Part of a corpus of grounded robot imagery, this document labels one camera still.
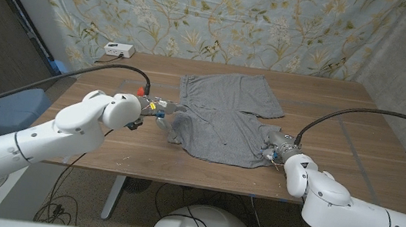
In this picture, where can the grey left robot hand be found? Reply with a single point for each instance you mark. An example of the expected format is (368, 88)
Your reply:
(155, 107)

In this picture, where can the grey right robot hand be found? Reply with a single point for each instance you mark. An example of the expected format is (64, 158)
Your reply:
(284, 146)

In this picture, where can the grey shorts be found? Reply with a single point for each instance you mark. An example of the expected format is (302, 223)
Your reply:
(220, 131)

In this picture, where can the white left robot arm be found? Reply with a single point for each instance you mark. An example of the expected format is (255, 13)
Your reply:
(48, 141)

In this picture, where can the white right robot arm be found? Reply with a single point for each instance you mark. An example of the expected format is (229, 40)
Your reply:
(349, 216)

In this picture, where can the small red block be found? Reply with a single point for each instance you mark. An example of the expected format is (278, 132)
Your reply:
(140, 91)

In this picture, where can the white power strip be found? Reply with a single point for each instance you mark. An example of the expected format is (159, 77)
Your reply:
(119, 49)

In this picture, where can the round black floor fan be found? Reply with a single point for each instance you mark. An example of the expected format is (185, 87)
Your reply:
(137, 185)

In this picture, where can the white table leg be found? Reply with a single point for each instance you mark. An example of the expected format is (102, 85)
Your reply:
(114, 197)

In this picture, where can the blue plastic object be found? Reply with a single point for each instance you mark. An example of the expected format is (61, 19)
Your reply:
(60, 67)

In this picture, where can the floral printed backdrop cloth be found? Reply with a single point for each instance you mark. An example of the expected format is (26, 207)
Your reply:
(218, 18)

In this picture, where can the blue cushion stool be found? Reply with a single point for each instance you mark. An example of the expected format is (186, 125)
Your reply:
(9, 109)

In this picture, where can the white floor board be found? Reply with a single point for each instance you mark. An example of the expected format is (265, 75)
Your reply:
(26, 196)

